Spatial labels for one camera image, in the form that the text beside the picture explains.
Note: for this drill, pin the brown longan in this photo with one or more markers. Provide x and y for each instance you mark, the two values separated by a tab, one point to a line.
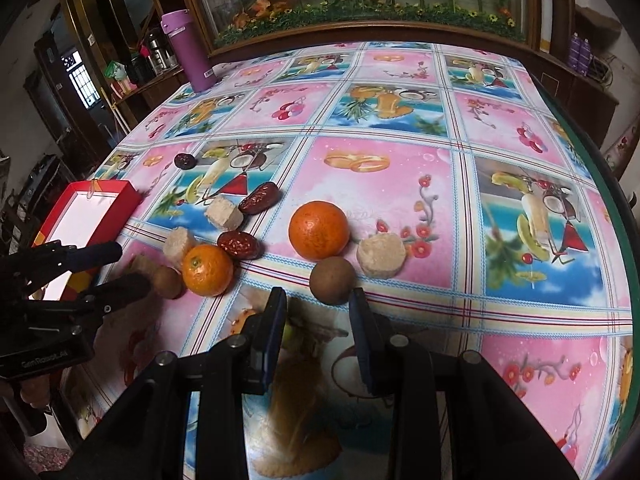
167	281
332	281

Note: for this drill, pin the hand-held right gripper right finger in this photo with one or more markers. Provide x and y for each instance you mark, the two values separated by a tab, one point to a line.
361	340

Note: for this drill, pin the red cardboard box tray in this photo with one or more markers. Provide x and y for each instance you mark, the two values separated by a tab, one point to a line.
115	215

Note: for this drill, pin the dark brown round snack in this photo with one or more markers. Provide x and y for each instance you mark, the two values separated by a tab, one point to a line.
185	160

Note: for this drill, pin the wide wooden pillar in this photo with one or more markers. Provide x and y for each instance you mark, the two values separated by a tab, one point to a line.
70	10

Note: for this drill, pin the dark wooden chair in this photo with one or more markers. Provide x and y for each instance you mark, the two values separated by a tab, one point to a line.
37	180

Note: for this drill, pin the barred window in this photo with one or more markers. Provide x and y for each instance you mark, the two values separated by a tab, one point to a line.
80	82

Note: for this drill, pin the purple spray bottle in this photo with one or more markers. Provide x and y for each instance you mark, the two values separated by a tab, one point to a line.
586	55
575	51

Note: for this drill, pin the pink cups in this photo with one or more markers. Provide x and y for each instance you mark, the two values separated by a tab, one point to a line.
122	86

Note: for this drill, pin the orange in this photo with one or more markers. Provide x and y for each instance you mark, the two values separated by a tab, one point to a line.
318	230
207	270

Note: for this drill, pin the black jug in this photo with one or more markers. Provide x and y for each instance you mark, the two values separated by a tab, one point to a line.
137	69

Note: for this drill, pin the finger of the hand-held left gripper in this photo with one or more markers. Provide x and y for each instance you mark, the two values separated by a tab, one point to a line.
117	290
90	256

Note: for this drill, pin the pink fruit-print tablecloth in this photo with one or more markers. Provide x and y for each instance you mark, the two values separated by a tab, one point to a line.
400	200

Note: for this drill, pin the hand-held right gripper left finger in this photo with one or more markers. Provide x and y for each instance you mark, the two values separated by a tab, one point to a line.
274	320

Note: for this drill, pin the red date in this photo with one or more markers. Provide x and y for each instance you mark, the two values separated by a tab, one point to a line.
259	197
239	245

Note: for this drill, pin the floral cushioned chair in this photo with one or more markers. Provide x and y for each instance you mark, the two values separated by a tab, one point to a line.
625	145

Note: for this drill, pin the purple drinking bottle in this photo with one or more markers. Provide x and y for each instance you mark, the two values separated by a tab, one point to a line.
187	50

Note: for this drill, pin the green container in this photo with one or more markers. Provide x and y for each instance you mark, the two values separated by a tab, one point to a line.
116	70

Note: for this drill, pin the steel thermos jug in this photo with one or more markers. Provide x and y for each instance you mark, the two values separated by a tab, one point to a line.
159	52

